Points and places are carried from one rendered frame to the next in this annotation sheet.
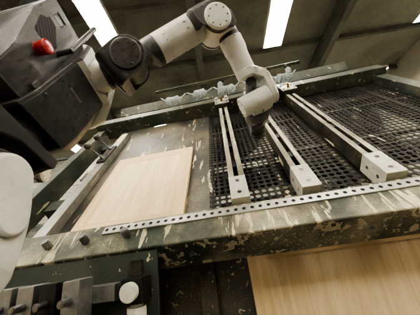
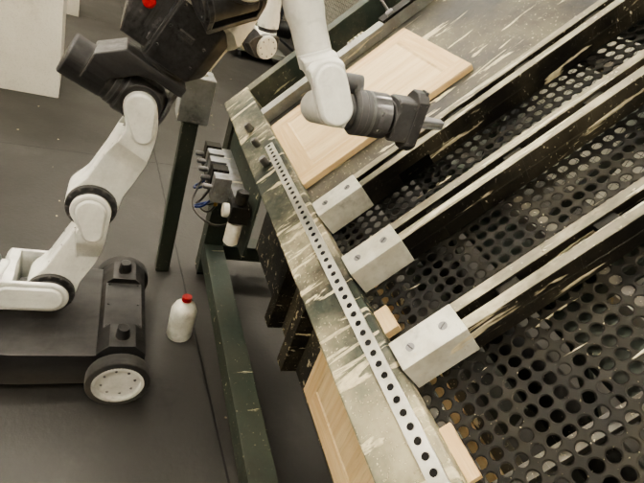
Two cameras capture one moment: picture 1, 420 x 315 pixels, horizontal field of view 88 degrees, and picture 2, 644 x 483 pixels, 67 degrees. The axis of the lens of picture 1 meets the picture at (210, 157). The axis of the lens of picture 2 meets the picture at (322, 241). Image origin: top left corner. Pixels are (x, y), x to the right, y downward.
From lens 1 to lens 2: 1.19 m
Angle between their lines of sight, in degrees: 74
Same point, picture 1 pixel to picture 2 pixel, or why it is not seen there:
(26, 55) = (138, 13)
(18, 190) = (143, 119)
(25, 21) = not seen: outside the picture
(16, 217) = (143, 134)
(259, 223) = (291, 247)
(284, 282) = not seen: hidden behind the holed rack
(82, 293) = (218, 187)
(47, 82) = (156, 33)
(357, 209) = (323, 325)
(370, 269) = not seen: hidden behind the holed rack
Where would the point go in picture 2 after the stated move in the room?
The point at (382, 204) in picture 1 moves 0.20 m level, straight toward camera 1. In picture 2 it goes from (334, 349) to (237, 310)
